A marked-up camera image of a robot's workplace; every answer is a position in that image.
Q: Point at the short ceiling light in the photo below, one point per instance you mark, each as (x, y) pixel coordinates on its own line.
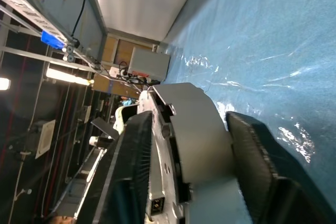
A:
(4, 83)

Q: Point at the aluminium roller rack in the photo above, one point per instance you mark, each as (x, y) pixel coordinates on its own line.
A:
(31, 11)

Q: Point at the blue plastic table sheet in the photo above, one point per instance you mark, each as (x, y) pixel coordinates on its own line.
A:
(262, 37)

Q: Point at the finned silver motor cover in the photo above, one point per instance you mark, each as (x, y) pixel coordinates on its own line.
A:
(161, 161)

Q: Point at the brown cardboard box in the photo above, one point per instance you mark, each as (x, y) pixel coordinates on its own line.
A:
(115, 51)
(105, 86)

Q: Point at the blue plastic box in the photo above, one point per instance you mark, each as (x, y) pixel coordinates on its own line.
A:
(51, 39)

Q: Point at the silver round motor body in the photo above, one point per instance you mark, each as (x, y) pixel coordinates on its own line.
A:
(199, 134)

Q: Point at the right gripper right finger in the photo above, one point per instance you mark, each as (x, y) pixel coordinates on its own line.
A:
(262, 171)

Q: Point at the white foam board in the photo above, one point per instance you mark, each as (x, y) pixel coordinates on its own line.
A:
(144, 3)

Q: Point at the white power strip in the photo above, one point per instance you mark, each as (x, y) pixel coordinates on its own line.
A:
(115, 71)

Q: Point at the grey metal case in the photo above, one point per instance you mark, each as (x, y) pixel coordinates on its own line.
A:
(149, 61)

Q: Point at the long ceiling light tube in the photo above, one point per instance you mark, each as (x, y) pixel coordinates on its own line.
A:
(63, 75)

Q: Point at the grey metal frame beam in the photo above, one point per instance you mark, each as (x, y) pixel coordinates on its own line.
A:
(95, 6)

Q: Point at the white square ceiling vent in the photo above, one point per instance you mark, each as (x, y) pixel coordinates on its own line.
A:
(44, 138)

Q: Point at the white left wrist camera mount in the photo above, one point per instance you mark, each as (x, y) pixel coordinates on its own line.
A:
(119, 119)

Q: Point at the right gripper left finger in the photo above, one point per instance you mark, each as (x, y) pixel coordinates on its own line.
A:
(131, 161)

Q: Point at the person's head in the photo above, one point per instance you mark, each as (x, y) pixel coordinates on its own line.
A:
(61, 220)

